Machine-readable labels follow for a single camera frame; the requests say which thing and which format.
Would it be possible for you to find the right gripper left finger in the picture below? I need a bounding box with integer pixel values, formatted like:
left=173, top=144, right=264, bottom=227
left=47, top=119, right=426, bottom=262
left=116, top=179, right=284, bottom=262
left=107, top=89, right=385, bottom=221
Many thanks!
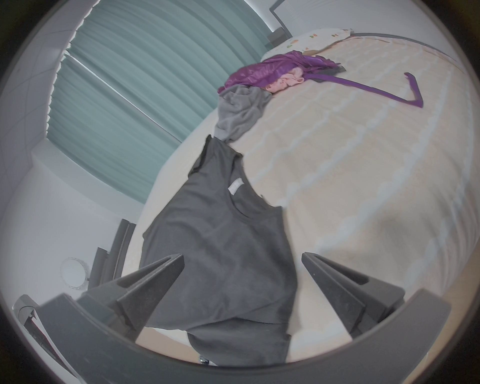
left=77, top=254, right=185, bottom=332

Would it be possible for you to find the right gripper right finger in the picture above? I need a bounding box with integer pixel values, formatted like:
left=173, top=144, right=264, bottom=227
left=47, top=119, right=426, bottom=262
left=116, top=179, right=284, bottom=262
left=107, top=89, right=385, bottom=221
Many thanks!
left=301, top=252, right=406, bottom=340

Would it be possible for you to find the black T-shirt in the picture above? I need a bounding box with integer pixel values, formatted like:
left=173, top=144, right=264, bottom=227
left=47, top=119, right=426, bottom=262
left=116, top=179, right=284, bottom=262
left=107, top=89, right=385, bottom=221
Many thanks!
left=138, top=134, right=301, bottom=366

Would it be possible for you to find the bed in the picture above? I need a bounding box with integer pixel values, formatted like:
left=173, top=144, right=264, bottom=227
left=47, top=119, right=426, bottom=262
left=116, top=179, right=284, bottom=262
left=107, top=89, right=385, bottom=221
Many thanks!
left=133, top=0, right=477, bottom=366

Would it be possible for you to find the blue-green curtain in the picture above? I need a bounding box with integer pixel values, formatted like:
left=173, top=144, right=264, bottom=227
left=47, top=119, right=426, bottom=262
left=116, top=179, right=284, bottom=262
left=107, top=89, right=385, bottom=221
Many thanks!
left=44, top=54, right=182, bottom=205
left=64, top=0, right=274, bottom=143

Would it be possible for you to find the grey garment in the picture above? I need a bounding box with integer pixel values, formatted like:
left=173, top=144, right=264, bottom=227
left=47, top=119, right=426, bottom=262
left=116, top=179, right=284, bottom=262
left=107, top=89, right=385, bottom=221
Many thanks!
left=214, top=84, right=273, bottom=143

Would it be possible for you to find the pink garment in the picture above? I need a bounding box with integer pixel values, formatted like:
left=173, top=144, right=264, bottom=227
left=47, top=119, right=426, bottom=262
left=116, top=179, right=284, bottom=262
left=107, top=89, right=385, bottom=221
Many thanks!
left=264, top=67, right=306, bottom=94

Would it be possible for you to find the purple satin garment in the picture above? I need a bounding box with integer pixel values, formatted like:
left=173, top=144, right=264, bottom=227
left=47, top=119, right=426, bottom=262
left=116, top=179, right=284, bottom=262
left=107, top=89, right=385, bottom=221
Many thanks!
left=217, top=50, right=424, bottom=109

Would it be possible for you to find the white printed pillow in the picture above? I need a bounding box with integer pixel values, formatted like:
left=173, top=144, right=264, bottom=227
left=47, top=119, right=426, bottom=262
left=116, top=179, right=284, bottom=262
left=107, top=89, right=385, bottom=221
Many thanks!
left=261, top=27, right=355, bottom=62

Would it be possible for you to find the grey bedside table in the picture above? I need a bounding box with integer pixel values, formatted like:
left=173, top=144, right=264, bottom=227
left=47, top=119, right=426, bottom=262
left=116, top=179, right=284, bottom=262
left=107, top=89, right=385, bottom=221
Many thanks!
left=267, top=27, right=294, bottom=51

